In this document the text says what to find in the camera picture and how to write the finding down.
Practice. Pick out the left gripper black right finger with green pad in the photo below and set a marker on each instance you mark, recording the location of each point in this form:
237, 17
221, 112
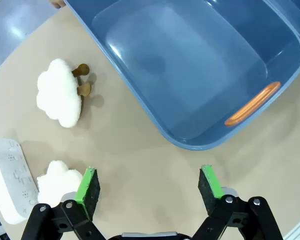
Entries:
210, 192

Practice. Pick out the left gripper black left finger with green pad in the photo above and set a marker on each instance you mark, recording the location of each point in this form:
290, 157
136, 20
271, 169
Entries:
88, 195

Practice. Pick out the white fluffy cloud clock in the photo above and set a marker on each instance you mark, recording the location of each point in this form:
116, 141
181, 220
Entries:
57, 180

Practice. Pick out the white rectangular digital clock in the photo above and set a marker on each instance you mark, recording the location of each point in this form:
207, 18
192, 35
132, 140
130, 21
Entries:
7, 180

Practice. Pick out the white pastry packets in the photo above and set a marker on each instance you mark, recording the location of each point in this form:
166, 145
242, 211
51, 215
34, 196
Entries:
57, 95

